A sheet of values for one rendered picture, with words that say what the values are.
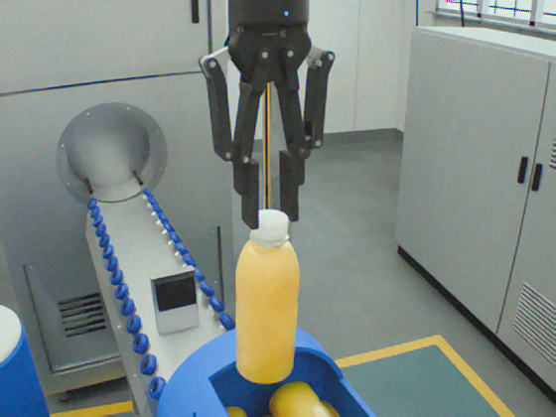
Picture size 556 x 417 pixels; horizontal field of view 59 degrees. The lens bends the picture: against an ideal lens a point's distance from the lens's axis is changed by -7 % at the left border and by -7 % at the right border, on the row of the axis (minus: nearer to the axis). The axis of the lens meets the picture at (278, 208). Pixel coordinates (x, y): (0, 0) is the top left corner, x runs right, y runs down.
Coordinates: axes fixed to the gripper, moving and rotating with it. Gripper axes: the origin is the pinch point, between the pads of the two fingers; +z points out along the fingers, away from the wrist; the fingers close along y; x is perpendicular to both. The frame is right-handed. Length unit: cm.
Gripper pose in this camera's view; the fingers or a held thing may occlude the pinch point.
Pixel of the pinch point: (269, 190)
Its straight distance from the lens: 53.9
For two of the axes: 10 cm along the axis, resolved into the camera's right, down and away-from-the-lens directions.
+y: -9.1, 1.7, -3.9
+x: 4.2, 3.6, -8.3
